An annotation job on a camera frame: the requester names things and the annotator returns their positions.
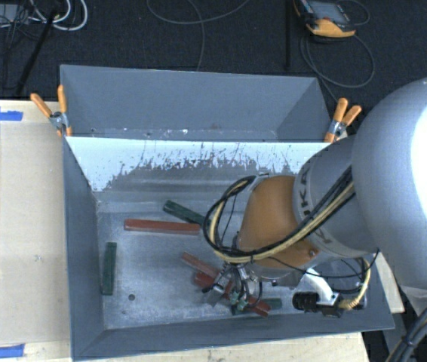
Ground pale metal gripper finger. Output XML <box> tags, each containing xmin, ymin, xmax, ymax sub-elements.
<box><xmin>201</xmin><ymin>280</ymin><xmax>225</xmax><ymax>296</ymax></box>
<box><xmin>205</xmin><ymin>290</ymin><xmax>230</xmax><ymax>308</ymax></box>

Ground black cylinder on white bracket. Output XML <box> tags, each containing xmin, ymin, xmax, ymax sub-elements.
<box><xmin>291</xmin><ymin>267</ymin><xmax>367</xmax><ymax>318</ymax></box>

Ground grey metal bin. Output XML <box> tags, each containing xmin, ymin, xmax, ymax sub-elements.
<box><xmin>59</xmin><ymin>64</ymin><xmax>396</xmax><ymax>362</ymax></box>

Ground red-brown flat block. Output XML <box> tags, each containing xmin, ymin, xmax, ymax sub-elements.
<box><xmin>241</xmin><ymin>294</ymin><xmax>273</xmax><ymax>318</ymax></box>
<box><xmin>123</xmin><ymin>218</ymin><xmax>202</xmax><ymax>236</ymax></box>
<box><xmin>180</xmin><ymin>251</ymin><xmax>223</xmax><ymax>279</ymax></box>
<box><xmin>192</xmin><ymin>271</ymin><xmax>219</xmax><ymax>290</ymax></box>

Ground pale cardboard board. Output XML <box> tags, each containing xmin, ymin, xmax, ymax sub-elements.
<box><xmin>0</xmin><ymin>121</ymin><xmax>72</xmax><ymax>348</ymax></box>

